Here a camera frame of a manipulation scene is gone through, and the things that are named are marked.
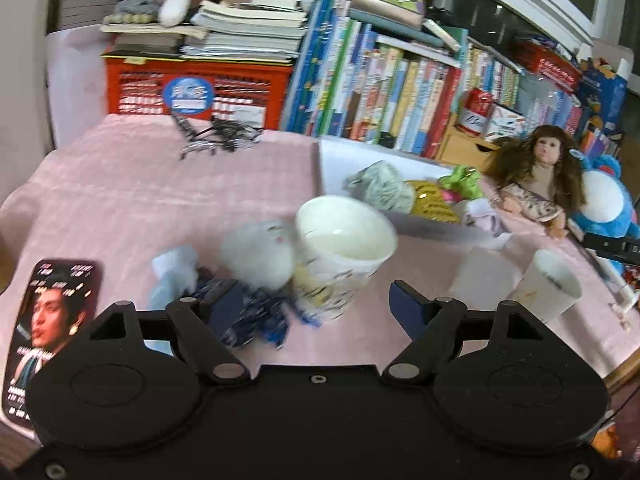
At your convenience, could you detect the lilac sock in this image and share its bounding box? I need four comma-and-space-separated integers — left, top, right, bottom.
459, 199, 507, 237

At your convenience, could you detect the blue printed box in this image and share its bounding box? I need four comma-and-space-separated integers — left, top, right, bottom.
579, 57, 629, 134

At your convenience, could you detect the white paper cup handwritten name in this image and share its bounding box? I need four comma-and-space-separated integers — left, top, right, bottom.
516, 248, 584, 324

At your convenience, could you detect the red plastic crate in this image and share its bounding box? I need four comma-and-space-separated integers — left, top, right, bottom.
104, 54, 294, 132

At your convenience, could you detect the row of small upright books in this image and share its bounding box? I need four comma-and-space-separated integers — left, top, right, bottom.
519, 72, 624, 159

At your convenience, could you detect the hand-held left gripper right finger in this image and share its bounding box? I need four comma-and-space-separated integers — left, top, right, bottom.
382, 281, 548, 383

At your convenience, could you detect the red beer can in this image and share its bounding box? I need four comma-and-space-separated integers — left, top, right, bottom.
459, 88, 494, 138

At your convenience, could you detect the yellow sequin bow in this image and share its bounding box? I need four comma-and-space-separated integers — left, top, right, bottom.
404, 179, 462, 224

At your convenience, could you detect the stack of flat books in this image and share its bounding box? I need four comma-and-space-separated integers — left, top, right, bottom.
99, 0, 312, 64

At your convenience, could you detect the white rod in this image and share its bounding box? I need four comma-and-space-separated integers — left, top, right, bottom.
597, 257, 640, 309

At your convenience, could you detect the dark blue patterned cloth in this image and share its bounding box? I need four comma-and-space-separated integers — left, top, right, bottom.
194, 280, 292, 349

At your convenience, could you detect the green scrunchie gold bell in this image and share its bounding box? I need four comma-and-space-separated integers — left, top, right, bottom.
439, 164, 484, 202

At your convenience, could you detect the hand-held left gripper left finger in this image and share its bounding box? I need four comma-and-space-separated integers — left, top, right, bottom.
87, 280, 251, 383

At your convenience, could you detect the wooden drawer box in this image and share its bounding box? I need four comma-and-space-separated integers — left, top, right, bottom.
439, 114, 507, 174

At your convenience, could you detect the white paper cup cartoon drawing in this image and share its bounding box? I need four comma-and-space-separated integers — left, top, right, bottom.
292, 195, 399, 327

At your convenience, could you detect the printed photo card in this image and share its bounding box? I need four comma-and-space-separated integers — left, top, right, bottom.
2, 258, 104, 432

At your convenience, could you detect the red plastic basket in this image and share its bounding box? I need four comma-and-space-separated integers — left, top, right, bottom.
514, 39, 584, 93

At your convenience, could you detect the white plush toy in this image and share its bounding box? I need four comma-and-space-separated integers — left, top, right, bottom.
219, 219, 297, 292

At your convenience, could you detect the blue plush toy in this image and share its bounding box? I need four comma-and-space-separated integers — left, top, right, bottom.
569, 154, 640, 242

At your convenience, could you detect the brown-haired doll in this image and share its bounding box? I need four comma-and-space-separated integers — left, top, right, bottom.
486, 124, 587, 239

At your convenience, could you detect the white tray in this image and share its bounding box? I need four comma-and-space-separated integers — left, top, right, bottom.
317, 137, 514, 252

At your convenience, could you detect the row of tall upright books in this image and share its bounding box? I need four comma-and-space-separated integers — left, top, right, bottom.
279, 0, 521, 159

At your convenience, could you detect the white printed carton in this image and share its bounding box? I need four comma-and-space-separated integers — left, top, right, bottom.
481, 104, 527, 142

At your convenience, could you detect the white paper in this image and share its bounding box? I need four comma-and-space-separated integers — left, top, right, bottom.
149, 245, 202, 312

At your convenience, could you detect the black model bicycle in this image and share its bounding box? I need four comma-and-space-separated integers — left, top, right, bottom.
169, 112, 264, 162

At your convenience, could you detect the green floral scrunchie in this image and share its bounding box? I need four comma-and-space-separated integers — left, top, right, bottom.
346, 159, 417, 214

